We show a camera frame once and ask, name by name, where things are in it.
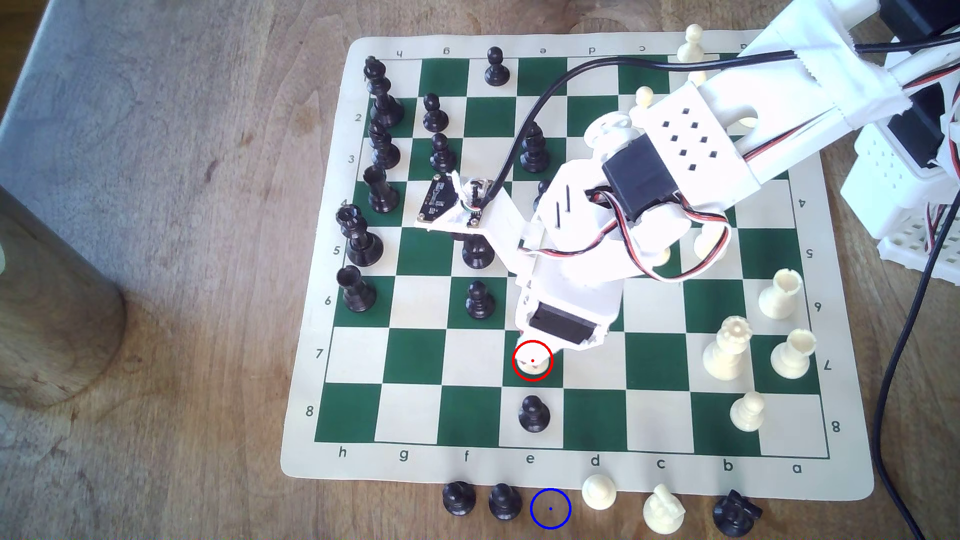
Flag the black chess queen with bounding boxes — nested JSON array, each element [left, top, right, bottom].
[[335, 204, 385, 268]]

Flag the black camera circuit board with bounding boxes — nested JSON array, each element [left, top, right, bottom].
[[417, 175, 493, 228]]

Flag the round wooden post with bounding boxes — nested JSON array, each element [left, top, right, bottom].
[[0, 183, 127, 411]]

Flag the black chess king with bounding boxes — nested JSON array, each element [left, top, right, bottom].
[[363, 55, 405, 128]]

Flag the white cloth tape wrap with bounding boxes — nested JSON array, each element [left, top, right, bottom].
[[763, 0, 913, 130]]

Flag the red black servo wires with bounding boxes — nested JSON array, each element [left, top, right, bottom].
[[926, 201, 960, 261]]

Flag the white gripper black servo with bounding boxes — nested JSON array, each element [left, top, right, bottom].
[[514, 251, 628, 351]]

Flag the white chess queen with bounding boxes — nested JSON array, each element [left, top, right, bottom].
[[702, 315, 753, 381]]

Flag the green and cream chess mat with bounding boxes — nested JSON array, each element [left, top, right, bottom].
[[279, 28, 876, 502]]

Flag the white chess knight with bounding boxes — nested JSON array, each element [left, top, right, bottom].
[[642, 483, 687, 535]]

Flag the black chess rook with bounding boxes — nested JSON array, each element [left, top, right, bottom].
[[363, 165, 400, 214], [336, 265, 378, 314]]

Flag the white chess rook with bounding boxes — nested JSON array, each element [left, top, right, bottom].
[[770, 328, 817, 380], [758, 268, 804, 321]]

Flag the black power cable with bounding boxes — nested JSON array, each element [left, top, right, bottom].
[[868, 202, 960, 540]]

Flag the red black white wrist wires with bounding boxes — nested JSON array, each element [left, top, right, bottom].
[[588, 186, 733, 285]]

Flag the black chess bishop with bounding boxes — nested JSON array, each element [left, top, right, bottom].
[[367, 120, 402, 171], [519, 121, 550, 174]]

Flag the black chess knight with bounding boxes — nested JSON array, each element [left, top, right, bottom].
[[712, 490, 764, 538], [460, 234, 496, 270]]

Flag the black camera cable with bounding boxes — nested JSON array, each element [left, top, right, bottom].
[[471, 33, 960, 213]]

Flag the white camera bracket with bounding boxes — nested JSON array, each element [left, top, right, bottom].
[[414, 180, 545, 303]]

